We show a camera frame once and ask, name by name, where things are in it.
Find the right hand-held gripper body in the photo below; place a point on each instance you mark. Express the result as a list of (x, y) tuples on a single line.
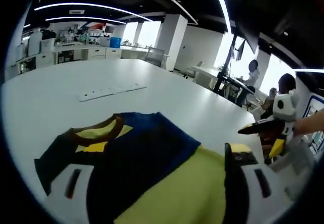
[(286, 107)]

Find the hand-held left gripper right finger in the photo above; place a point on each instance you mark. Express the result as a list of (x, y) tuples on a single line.
[(240, 183)]

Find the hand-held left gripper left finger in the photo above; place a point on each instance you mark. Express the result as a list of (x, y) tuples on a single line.
[(73, 183)]

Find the yellow blue black garment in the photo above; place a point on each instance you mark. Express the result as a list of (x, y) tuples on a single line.
[(141, 145)]

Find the person's right hand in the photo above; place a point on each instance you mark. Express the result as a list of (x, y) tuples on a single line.
[(306, 125)]

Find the grey chair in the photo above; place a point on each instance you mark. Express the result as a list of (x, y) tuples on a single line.
[(298, 158)]

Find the blue framed board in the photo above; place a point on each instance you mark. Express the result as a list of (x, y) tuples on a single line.
[(314, 107)]

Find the white side table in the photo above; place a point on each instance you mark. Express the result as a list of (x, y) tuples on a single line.
[(205, 73)]

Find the white power strip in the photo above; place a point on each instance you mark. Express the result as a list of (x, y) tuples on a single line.
[(108, 92)]

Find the narrow white pillar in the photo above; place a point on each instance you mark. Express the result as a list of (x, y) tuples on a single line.
[(176, 41)]

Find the straight ceiling light strip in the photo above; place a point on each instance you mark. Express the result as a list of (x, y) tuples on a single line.
[(222, 3)]

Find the glass fronted metal cabinet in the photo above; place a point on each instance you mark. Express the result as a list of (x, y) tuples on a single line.
[(155, 56)]

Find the white lab counter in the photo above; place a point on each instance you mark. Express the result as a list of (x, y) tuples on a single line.
[(98, 53)]

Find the white plastic container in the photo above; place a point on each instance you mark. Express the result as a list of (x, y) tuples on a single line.
[(34, 44)]

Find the blue plastic bin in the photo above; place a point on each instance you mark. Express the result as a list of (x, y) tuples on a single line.
[(115, 42)]

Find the short ceiling light strip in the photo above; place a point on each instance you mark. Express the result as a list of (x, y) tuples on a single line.
[(86, 19)]

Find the ceiling air vent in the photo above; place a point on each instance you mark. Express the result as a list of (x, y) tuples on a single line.
[(76, 12)]

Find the long ceiling light strip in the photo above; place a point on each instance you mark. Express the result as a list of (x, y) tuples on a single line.
[(93, 6)]

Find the black frame desk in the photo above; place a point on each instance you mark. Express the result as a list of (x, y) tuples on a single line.
[(233, 87)]

